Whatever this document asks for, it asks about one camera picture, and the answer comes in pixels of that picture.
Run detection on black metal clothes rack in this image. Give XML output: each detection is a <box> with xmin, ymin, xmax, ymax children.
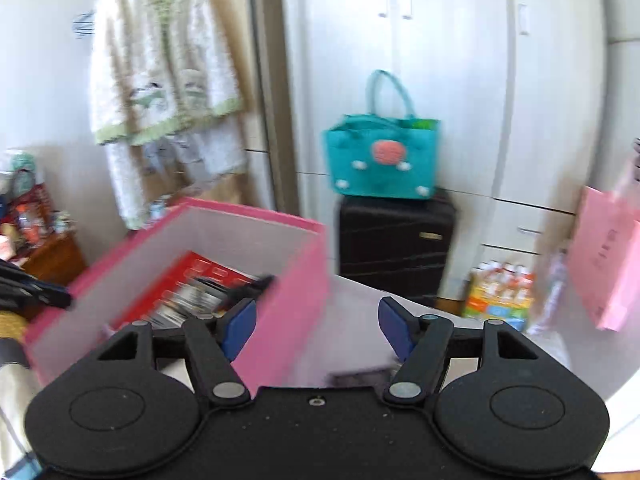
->
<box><xmin>95</xmin><ymin>0</ymin><xmax>288</xmax><ymax>216</ymax></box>

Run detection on wire clothes hangers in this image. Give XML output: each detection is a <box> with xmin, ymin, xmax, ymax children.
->
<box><xmin>72</xmin><ymin>10</ymin><xmax>98</xmax><ymax>37</ymax></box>

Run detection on white fuzzy pajama pants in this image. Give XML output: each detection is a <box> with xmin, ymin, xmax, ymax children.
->
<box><xmin>107</xmin><ymin>110</ymin><xmax>251</xmax><ymax>231</ymax></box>

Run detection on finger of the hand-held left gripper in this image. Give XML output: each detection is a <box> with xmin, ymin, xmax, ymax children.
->
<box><xmin>0</xmin><ymin>259</ymin><xmax>73</xmax><ymax>309</ymax></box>

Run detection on pink cardboard box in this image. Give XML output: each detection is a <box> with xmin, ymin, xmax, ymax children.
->
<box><xmin>24</xmin><ymin>197</ymin><xmax>331</xmax><ymax>396</ymax></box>

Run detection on teal felt handbag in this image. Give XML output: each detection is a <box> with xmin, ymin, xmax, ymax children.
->
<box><xmin>322</xmin><ymin>70</ymin><xmax>441</xmax><ymax>201</ymax></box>

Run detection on white plastic bag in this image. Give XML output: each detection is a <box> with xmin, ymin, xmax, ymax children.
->
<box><xmin>530</xmin><ymin>247</ymin><xmax>576</xmax><ymax>336</ymax></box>

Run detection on wooden side table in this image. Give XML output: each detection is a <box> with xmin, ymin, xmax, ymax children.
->
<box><xmin>20</xmin><ymin>232</ymin><xmax>88</xmax><ymax>286</ymax></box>

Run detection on pile of small trinkets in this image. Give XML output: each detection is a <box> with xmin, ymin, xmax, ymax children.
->
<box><xmin>0</xmin><ymin>150</ymin><xmax>76</xmax><ymax>261</ymax></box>

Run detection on pink shopping bag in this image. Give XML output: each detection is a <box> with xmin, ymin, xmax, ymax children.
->
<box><xmin>567</xmin><ymin>160</ymin><xmax>640</xmax><ymax>332</ymax></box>

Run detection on light wooden wardrobe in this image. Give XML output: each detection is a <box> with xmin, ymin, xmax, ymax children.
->
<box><xmin>280</xmin><ymin>0</ymin><xmax>608</xmax><ymax>261</ymax></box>

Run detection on white fuzzy pajama jacket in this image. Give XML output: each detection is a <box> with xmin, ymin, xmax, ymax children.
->
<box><xmin>90</xmin><ymin>0</ymin><xmax>246</xmax><ymax>146</ymax></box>

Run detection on black suitcase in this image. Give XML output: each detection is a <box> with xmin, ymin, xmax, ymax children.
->
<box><xmin>339</xmin><ymin>187</ymin><xmax>458</xmax><ymax>306</ymax></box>

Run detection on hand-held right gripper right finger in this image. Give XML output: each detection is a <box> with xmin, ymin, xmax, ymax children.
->
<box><xmin>377</xmin><ymin>296</ymin><xmax>542</xmax><ymax>406</ymax></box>

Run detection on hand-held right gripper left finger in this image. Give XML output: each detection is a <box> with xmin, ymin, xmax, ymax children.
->
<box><xmin>96</xmin><ymin>297</ymin><xmax>258</xmax><ymax>408</ymax></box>

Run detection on pack of drink bottles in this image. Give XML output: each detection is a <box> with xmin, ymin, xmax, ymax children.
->
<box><xmin>462</xmin><ymin>260</ymin><xmax>536</xmax><ymax>333</ymax></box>

